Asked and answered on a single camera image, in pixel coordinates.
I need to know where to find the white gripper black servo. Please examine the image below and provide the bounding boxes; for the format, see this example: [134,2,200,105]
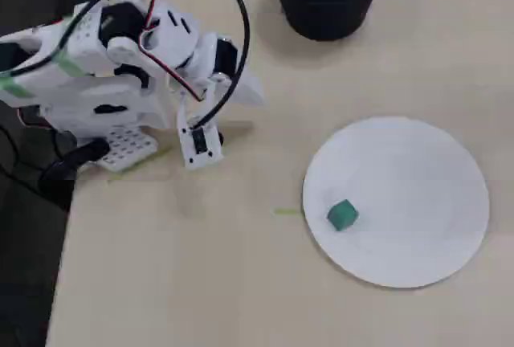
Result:
[176,32,266,108]

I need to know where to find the green cube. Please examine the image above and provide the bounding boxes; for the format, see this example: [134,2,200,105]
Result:
[326,198,359,232]

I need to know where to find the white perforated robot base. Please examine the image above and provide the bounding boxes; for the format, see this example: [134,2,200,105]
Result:
[95,125,160,174]

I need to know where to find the black bin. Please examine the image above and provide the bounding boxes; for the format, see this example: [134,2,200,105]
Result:
[267,0,389,42]

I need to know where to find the black table clamp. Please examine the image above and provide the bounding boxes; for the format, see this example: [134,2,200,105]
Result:
[38,137,112,212]

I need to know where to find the white paper plate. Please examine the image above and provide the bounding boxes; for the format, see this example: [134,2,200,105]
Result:
[301,116,491,289]

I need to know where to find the red black gripper servo wire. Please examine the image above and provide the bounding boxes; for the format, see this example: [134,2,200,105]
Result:
[138,29,204,103]

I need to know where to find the thick black camera cable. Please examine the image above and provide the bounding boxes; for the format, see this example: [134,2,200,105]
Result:
[0,0,252,129]

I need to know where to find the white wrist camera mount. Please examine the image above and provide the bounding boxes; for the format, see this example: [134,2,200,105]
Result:
[176,81,225,171]

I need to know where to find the red black arm servo wire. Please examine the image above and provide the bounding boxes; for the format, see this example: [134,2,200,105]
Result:
[144,0,161,31]

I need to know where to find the thin black power cable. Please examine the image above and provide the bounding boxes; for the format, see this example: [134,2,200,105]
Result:
[0,125,46,192]

